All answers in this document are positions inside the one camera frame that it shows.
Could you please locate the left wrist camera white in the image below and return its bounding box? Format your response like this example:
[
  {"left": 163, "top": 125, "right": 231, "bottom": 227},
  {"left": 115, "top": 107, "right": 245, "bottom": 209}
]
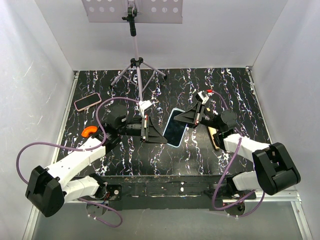
[{"left": 138, "top": 100, "right": 152, "bottom": 117}]

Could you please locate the aluminium front rail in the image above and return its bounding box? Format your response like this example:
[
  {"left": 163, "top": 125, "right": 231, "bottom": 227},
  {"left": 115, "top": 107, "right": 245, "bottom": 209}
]
[{"left": 28, "top": 177, "right": 299, "bottom": 216}]

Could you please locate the cream toy microphone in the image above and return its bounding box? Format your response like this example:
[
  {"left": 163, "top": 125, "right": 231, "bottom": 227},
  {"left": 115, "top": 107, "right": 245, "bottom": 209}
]
[{"left": 207, "top": 127, "right": 220, "bottom": 151}]

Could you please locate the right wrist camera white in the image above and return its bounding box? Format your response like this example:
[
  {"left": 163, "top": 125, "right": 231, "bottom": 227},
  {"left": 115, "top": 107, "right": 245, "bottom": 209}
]
[{"left": 195, "top": 89, "right": 213, "bottom": 105}]

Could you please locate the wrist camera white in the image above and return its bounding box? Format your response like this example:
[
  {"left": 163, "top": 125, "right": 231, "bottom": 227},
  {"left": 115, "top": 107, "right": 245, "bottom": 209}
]
[
  {"left": 138, "top": 100, "right": 152, "bottom": 117},
  {"left": 195, "top": 89, "right": 213, "bottom": 105}
]

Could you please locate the phone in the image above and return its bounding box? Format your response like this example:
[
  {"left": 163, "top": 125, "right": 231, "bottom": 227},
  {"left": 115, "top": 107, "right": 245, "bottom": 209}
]
[
  {"left": 74, "top": 92, "right": 102, "bottom": 112},
  {"left": 163, "top": 108, "right": 187, "bottom": 148}
]

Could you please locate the music stand with tripod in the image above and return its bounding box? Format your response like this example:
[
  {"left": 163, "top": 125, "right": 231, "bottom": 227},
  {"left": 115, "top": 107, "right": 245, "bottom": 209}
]
[{"left": 82, "top": 0, "right": 183, "bottom": 101}]

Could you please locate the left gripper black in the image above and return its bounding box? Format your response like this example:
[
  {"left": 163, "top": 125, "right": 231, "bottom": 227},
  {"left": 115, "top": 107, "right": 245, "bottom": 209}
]
[{"left": 118, "top": 115, "right": 168, "bottom": 145}]

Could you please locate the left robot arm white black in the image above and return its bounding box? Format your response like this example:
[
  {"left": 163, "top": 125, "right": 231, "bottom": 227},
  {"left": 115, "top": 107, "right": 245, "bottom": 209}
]
[{"left": 25, "top": 105, "right": 167, "bottom": 217}]

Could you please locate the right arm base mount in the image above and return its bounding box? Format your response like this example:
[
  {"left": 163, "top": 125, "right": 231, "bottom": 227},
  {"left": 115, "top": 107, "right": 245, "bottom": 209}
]
[{"left": 203, "top": 182, "right": 257, "bottom": 202}]

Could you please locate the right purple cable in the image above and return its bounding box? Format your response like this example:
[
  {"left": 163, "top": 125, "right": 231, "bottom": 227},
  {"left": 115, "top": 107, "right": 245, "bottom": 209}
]
[{"left": 211, "top": 91, "right": 266, "bottom": 216}]

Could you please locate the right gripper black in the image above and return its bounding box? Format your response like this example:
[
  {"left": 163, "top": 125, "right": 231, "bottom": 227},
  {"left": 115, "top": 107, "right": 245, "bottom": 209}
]
[{"left": 172, "top": 101, "right": 222, "bottom": 131}]

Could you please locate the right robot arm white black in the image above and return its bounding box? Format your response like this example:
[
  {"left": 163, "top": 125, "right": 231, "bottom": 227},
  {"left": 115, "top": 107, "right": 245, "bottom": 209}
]
[{"left": 174, "top": 102, "right": 301, "bottom": 199}]

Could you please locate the purple cable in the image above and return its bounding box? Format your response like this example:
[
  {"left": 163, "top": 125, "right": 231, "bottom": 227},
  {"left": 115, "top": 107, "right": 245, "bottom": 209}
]
[
  {"left": 211, "top": 91, "right": 266, "bottom": 216},
  {"left": 16, "top": 96, "right": 141, "bottom": 228}
]

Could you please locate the orange curved piece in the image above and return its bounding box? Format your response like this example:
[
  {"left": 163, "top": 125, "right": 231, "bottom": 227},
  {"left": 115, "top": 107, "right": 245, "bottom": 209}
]
[{"left": 81, "top": 126, "right": 98, "bottom": 138}]

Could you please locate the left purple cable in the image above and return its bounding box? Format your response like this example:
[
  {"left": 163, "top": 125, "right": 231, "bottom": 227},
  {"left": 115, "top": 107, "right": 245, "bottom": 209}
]
[{"left": 16, "top": 96, "right": 141, "bottom": 228}]

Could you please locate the phone in pink case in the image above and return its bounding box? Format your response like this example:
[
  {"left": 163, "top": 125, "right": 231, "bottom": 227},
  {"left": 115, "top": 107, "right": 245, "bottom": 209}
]
[{"left": 74, "top": 92, "right": 102, "bottom": 112}]

